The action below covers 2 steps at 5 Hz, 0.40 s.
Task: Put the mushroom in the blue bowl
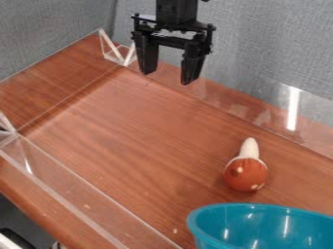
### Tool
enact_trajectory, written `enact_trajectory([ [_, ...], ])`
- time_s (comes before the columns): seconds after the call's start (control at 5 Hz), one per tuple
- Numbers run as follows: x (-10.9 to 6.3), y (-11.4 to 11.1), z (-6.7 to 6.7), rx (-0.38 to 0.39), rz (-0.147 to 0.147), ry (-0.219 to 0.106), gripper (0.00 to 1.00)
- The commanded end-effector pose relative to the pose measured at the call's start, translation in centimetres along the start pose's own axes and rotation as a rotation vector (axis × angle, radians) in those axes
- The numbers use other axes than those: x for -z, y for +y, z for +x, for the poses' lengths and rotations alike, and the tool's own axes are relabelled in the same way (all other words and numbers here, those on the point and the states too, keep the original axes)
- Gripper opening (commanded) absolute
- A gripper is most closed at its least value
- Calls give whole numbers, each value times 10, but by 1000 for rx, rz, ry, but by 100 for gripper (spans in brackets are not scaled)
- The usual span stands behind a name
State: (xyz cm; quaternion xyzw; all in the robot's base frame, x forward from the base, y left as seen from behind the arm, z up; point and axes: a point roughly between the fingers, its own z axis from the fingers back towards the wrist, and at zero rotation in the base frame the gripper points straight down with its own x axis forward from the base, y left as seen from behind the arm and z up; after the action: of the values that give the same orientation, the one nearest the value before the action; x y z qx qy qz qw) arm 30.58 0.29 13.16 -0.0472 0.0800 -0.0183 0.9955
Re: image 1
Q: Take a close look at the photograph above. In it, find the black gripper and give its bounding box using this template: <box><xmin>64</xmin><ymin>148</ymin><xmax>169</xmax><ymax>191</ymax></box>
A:
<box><xmin>131</xmin><ymin>0</ymin><xmax>216</xmax><ymax>86</ymax></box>

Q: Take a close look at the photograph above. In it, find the red and white toy mushroom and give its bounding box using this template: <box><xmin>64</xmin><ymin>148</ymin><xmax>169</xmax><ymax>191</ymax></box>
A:
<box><xmin>222</xmin><ymin>137</ymin><xmax>268</xmax><ymax>192</ymax></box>

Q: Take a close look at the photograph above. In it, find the blue plastic bowl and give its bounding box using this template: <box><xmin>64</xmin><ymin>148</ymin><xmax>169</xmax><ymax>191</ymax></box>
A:
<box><xmin>186</xmin><ymin>203</ymin><xmax>333</xmax><ymax>249</ymax></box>

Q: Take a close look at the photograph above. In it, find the clear acrylic left wall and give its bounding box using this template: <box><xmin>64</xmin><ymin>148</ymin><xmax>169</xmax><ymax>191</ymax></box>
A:
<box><xmin>0</xmin><ymin>29</ymin><xmax>102</xmax><ymax>88</ymax></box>

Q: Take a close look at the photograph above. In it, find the clear acrylic wall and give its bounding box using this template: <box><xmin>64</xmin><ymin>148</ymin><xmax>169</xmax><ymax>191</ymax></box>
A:
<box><xmin>98</xmin><ymin>28</ymin><xmax>333</xmax><ymax>160</ymax></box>
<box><xmin>0</xmin><ymin>29</ymin><xmax>102</xmax><ymax>88</ymax></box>
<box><xmin>0</xmin><ymin>112</ymin><xmax>182</xmax><ymax>249</ymax></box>

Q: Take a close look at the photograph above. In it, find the clear acrylic back wall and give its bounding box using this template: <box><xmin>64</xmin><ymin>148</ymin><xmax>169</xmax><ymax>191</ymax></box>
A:
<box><xmin>98</xmin><ymin>28</ymin><xmax>333</xmax><ymax>160</ymax></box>

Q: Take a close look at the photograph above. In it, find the clear acrylic front wall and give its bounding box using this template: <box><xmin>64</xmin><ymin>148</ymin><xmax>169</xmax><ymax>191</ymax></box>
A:
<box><xmin>0</xmin><ymin>112</ymin><xmax>182</xmax><ymax>249</ymax></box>

